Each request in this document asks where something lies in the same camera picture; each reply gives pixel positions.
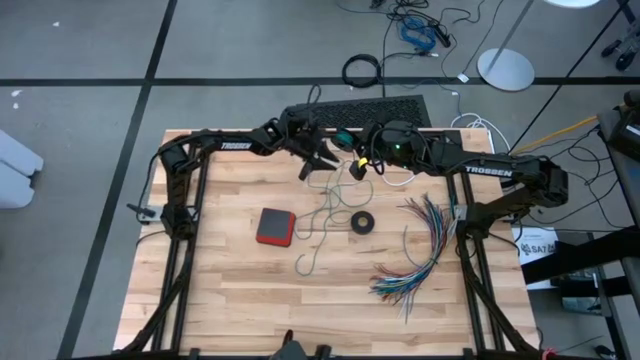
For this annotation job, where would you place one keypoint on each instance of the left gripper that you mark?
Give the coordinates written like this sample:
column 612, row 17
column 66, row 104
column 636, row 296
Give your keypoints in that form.
column 302, row 135

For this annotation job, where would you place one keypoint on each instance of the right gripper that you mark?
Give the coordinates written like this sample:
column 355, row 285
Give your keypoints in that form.
column 372, row 142

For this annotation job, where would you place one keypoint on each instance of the black reel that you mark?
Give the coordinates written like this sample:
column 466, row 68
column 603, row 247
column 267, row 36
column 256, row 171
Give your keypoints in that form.
column 356, row 223

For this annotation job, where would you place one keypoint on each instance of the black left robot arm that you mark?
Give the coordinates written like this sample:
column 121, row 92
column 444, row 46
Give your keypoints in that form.
column 235, row 145

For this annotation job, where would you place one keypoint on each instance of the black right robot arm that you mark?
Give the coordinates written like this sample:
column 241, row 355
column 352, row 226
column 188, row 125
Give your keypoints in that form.
column 487, row 171

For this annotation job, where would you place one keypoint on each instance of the small yellow tag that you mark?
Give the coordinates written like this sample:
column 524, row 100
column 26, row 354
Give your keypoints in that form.
column 362, row 162

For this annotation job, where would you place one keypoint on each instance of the black perforated computer case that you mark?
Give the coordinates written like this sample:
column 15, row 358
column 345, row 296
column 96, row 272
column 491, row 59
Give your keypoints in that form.
column 360, row 107

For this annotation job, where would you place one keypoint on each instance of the red box with black base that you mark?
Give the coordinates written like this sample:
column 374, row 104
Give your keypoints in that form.
column 275, row 227

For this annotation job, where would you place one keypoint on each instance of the grey lamp stand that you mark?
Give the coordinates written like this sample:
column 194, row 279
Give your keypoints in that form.
column 505, row 70

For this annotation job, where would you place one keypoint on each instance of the white printed sign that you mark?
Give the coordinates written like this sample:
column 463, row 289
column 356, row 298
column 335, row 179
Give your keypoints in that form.
column 537, row 245

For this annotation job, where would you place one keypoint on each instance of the black metal stand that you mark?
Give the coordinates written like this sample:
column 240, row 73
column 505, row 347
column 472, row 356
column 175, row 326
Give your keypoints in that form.
column 580, row 255

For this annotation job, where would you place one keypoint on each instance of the white bulky object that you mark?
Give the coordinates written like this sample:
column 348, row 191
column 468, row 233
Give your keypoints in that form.
column 17, row 170

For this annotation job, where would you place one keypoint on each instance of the grey metal mounting bracket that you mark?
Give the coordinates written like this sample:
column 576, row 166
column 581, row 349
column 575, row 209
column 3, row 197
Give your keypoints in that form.
column 461, row 212

